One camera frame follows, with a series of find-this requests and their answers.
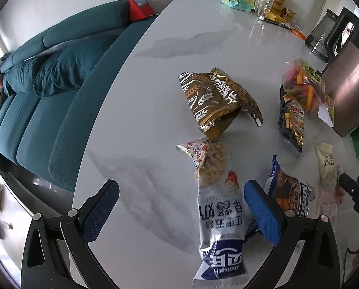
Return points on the white oatmeal milk packet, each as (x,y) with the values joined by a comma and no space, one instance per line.
(221,215)

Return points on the cream white snack packet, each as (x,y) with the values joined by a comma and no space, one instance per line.
(326,164)

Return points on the clear bag colourful veggie sticks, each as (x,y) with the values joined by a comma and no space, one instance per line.
(303,82)

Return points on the red smart display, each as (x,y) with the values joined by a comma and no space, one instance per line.
(140,10)

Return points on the brown gold wheat snack bag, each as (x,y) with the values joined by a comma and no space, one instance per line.
(215,100)

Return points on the teal sofa pillow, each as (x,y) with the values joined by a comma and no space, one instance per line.
(68,68)

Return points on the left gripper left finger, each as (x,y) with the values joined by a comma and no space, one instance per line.
(43,265)

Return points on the blue brown Nutty snack bag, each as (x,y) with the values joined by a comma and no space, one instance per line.
(281,193)

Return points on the teal sofa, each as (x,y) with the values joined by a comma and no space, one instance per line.
(48,136)

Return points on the black gold Danisa cookie bag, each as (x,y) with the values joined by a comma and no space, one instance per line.
(291,120)

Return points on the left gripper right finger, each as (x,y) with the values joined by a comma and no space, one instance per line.
(318,263)

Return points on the clear glass jar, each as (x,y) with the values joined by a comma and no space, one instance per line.
(262,7)

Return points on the pink white cartoon snack packet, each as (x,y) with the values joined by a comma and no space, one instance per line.
(331,196)

